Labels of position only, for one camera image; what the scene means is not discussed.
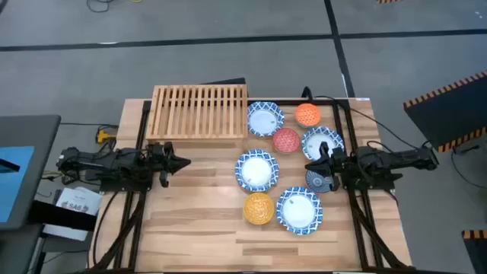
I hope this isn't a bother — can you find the black storage tray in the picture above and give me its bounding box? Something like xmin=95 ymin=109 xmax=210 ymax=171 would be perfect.
xmin=28 ymin=200 xmax=98 ymax=231

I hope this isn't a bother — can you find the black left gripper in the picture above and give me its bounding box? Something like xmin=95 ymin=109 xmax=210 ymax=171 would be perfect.
xmin=146 ymin=141 xmax=192 ymax=188

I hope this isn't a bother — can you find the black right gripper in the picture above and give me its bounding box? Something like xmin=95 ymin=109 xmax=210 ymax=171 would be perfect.
xmin=305 ymin=141 xmax=357 ymax=193

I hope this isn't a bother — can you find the small blue striped bowl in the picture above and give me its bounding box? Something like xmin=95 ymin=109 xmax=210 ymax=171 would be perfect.
xmin=305 ymin=169 xmax=335 ymax=194

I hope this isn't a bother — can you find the white paper sheet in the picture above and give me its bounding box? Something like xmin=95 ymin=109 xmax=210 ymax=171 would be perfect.
xmin=42 ymin=224 xmax=89 ymax=242

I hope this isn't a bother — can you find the small bowl red inside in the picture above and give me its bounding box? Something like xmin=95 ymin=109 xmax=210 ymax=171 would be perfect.
xmin=272 ymin=127 xmax=302 ymax=155

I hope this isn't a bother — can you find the wooden slatted shelf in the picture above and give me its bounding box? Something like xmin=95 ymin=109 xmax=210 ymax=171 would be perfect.
xmin=145 ymin=84 xmax=249 ymax=145

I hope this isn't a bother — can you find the white printed booklet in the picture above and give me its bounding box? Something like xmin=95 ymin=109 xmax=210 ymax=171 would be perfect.
xmin=55 ymin=186 xmax=103 ymax=216

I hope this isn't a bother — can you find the black panel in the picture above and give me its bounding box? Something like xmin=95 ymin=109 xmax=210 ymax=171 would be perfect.
xmin=199 ymin=77 xmax=247 ymax=86

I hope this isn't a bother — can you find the large blue white patterned bowl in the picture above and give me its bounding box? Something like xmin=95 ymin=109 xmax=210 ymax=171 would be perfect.
xmin=275 ymin=186 xmax=324 ymax=237
xmin=234 ymin=148 xmax=280 ymax=193
xmin=301 ymin=126 xmax=345 ymax=162
xmin=247 ymin=100 xmax=285 ymax=138

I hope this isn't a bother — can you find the small bowl orange inside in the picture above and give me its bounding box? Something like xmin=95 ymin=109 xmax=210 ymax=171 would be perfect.
xmin=294 ymin=103 xmax=323 ymax=129

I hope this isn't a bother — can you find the large hazard striped black mat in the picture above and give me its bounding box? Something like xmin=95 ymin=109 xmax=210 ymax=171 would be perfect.
xmin=403 ymin=71 xmax=487 ymax=153

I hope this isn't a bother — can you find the black cable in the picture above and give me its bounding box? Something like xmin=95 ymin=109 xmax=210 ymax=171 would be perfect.
xmin=450 ymin=143 xmax=487 ymax=211
xmin=302 ymin=86 xmax=433 ymax=151

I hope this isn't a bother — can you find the grey desk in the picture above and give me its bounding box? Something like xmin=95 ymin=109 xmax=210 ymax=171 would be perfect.
xmin=0 ymin=114 xmax=62 ymax=231

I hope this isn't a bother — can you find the small bowl yellow inside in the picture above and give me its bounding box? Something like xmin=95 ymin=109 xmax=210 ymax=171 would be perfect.
xmin=243 ymin=192 xmax=275 ymax=225

